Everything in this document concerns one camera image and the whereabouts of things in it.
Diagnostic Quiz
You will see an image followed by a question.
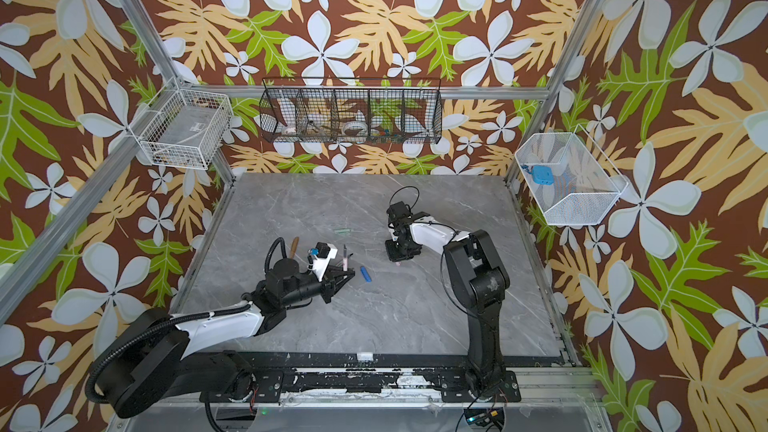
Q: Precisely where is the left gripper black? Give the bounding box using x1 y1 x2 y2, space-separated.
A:
281 264 356 310

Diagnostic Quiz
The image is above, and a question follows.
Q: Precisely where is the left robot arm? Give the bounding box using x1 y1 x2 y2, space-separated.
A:
84 258 356 418

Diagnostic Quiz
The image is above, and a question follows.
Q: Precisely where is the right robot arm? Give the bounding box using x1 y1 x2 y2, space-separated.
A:
385 201 521 402

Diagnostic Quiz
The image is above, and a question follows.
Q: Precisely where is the blue pen cap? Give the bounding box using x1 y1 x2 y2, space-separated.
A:
360 266 372 283

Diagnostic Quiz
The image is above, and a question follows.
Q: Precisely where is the blue object in basket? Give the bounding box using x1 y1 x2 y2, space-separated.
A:
527 165 555 186

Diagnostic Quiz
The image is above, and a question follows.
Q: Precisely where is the white mesh basket right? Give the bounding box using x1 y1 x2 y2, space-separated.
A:
515 128 629 228

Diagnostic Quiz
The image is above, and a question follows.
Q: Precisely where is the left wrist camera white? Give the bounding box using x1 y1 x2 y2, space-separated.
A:
308 242 338 282

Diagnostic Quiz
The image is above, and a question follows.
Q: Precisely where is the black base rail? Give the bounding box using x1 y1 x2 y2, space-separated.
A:
200 350 523 404

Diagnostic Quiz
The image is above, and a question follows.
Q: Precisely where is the black wire basket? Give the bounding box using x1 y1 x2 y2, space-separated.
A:
257 77 444 144

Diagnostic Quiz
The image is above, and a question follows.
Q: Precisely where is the white wire basket left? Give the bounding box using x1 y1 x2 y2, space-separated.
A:
130 80 233 170

